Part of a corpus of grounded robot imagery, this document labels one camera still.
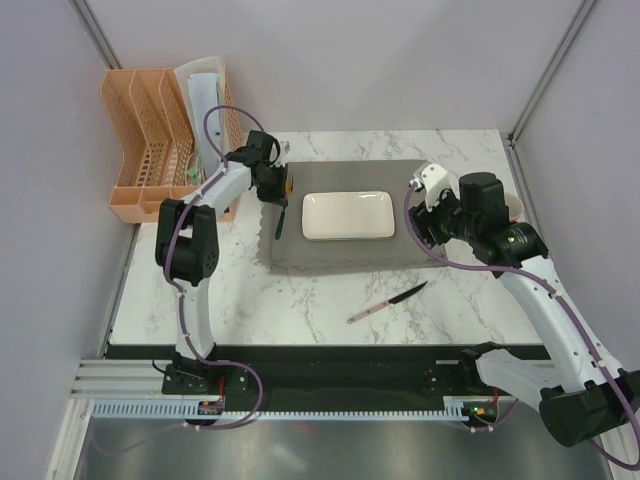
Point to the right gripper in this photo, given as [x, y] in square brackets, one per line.
[421, 218]

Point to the aluminium frame rail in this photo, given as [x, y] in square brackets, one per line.
[136, 379]

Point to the white rectangular plate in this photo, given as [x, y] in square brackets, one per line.
[366, 215]

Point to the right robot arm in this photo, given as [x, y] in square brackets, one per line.
[587, 391]

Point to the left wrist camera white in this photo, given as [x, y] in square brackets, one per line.
[284, 150]

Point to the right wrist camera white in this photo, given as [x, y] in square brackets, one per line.
[432, 180]

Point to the grey scalloped placemat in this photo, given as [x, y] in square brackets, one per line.
[294, 253]

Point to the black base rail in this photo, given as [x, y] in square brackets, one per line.
[327, 378]

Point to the black knife pink handle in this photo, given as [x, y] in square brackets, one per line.
[382, 305]

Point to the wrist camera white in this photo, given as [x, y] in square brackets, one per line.
[284, 150]
[432, 180]

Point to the orange plastic file organizer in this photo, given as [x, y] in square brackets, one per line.
[151, 114]

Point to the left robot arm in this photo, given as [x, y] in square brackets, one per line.
[187, 244]

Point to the white slotted cable duct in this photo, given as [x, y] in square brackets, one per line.
[207, 410]

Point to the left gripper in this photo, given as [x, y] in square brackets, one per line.
[277, 197]

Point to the white paper folder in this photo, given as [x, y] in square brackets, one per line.
[201, 83]

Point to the gold fork green handle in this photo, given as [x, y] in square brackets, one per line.
[281, 221]

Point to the green clip items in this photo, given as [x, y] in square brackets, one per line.
[194, 175]

